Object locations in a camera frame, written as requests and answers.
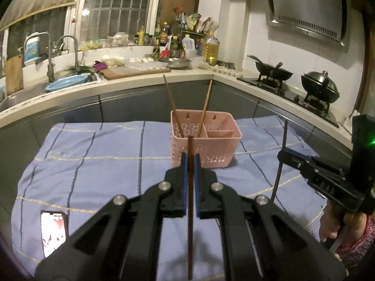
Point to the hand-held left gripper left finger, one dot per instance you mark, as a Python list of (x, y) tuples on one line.
[(184, 181)]

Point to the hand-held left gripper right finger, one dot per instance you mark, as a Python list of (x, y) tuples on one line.
[(197, 181)]

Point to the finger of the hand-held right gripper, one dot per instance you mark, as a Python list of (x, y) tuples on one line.
[(296, 157)]

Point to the dark wooden chopstick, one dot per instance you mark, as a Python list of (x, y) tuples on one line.
[(277, 181)]

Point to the pink plastic utensil basket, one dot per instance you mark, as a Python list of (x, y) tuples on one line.
[(216, 152)]

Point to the brown wooden chopstick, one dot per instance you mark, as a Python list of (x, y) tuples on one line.
[(172, 105), (190, 240), (204, 108)]

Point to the person's right forearm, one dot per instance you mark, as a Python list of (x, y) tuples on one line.
[(360, 248)]

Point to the person's right hand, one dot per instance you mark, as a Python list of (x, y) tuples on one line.
[(328, 225)]

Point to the black gas stove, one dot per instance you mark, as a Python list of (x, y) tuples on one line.
[(293, 96)]

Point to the blue plaid cloth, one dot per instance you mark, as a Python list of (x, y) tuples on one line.
[(117, 166)]

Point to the black pot with lid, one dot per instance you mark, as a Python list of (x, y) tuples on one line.
[(320, 87)]

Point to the black wok with spatula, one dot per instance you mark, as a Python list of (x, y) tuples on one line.
[(274, 71)]

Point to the grey kitchen counter cabinets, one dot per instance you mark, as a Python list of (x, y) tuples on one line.
[(131, 102)]

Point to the row of white eggs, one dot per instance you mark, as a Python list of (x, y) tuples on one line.
[(224, 70)]

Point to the steel bowl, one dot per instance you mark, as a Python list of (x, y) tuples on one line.
[(175, 63)]

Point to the flat wooden cutting board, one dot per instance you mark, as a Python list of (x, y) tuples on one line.
[(131, 72)]

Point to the clear egg tray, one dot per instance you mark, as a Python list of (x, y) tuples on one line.
[(143, 63)]

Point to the red spatula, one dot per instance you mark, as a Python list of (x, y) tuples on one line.
[(165, 53)]

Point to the large cooking oil bottle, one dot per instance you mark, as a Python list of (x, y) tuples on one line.
[(211, 49)]

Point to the white plastic jug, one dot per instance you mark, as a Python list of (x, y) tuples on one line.
[(189, 46)]

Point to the smartphone with lit screen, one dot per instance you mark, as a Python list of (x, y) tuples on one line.
[(54, 234)]

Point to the purple vegetable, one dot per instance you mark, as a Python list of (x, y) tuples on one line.
[(99, 66)]

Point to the row of condiment bottles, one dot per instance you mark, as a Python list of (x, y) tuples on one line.
[(162, 39)]

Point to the steel range hood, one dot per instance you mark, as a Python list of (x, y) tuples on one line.
[(307, 5)]

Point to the green onions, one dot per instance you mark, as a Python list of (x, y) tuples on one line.
[(79, 69)]

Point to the blue plastic basin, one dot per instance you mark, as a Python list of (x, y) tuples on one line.
[(67, 82)]

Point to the pile of snack bags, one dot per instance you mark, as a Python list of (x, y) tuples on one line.
[(194, 20)]

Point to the tall chrome faucet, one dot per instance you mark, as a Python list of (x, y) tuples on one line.
[(75, 49)]

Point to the steel kitchen sink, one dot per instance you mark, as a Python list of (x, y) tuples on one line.
[(26, 93)]

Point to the window with metal grille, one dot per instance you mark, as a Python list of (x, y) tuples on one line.
[(117, 8)]

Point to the white water purifier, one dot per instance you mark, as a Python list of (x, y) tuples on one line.
[(31, 51)]

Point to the upright wooden cutting board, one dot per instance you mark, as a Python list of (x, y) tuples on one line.
[(14, 74)]

